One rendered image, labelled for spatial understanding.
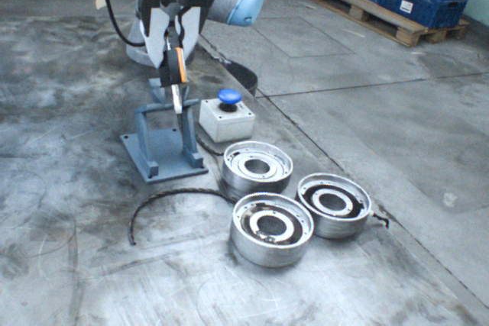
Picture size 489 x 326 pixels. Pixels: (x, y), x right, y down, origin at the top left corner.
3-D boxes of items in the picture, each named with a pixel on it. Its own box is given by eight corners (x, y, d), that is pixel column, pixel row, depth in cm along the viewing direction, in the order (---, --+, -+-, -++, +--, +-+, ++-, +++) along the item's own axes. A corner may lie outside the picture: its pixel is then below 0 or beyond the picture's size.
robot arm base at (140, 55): (118, 41, 114) (118, -2, 109) (179, 39, 121) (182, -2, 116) (138, 69, 103) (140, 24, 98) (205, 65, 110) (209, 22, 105)
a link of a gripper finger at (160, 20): (147, 54, 75) (158, -7, 70) (162, 71, 70) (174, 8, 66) (127, 53, 73) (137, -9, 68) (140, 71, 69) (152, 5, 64)
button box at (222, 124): (251, 137, 88) (256, 113, 85) (215, 143, 84) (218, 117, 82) (231, 114, 93) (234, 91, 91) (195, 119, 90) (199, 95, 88)
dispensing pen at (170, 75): (179, 145, 69) (160, 24, 68) (169, 146, 72) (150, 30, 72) (194, 143, 70) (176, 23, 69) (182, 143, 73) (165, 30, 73)
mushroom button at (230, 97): (241, 122, 87) (246, 96, 84) (221, 124, 85) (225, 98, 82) (231, 111, 89) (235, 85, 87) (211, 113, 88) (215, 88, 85)
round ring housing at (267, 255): (320, 265, 64) (328, 241, 62) (243, 277, 60) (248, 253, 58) (288, 211, 72) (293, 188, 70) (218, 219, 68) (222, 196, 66)
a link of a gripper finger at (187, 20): (184, 50, 77) (182, -10, 72) (200, 66, 73) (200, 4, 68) (165, 53, 76) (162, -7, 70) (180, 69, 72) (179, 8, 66)
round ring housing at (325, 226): (293, 237, 68) (299, 214, 65) (290, 189, 76) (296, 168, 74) (369, 247, 68) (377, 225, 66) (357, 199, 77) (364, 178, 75)
